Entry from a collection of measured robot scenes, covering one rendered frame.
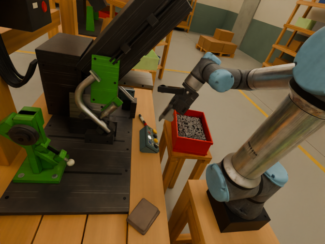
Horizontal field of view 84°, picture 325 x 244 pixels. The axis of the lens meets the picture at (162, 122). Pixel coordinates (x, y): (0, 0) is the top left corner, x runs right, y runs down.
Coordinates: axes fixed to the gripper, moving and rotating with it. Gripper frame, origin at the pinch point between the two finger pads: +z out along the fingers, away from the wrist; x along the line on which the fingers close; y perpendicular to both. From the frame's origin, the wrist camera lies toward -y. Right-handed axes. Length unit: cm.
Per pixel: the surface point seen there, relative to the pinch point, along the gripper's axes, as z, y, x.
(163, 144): 32, 18, 44
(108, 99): 6.6, -24.0, -2.4
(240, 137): 17, 126, 183
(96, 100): 10.4, -27.9, -4.1
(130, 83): -1.0, -21.9, 11.9
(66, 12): -1, -93, 53
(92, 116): 15.9, -24.7, -7.4
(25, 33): 9, -76, 6
